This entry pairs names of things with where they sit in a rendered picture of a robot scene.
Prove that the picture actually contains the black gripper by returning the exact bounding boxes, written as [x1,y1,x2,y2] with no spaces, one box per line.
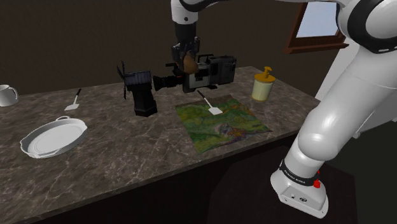
[171,22,201,71]

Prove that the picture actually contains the brown potato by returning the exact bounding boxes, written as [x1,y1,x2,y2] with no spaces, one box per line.
[182,52,199,75]

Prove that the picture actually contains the black windmill figure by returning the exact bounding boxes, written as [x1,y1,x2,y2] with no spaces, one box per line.
[116,60,158,118]

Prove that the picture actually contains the green colourful map sheet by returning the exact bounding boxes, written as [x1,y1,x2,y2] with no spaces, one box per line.
[174,94,274,155]

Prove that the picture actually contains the yellow soap dispenser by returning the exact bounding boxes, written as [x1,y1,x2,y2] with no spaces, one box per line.
[250,66,277,102]

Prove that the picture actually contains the brown framed window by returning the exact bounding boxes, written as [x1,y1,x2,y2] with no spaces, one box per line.
[283,0,350,55]

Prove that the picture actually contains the white oval baking dish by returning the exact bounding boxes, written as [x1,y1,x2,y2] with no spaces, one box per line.
[19,115,88,159]

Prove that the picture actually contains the dark robot stand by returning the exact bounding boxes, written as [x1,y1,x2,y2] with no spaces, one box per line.
[205,144,358,224]

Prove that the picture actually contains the white mug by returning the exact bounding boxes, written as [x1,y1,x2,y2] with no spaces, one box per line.
[0,84,19,108]

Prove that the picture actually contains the black video camera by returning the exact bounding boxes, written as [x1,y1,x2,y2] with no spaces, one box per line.
[153,53,238,94]

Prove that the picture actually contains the white spatula with black handle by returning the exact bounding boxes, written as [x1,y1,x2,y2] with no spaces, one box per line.
[64,88,83,111]
[197,90,224,116]

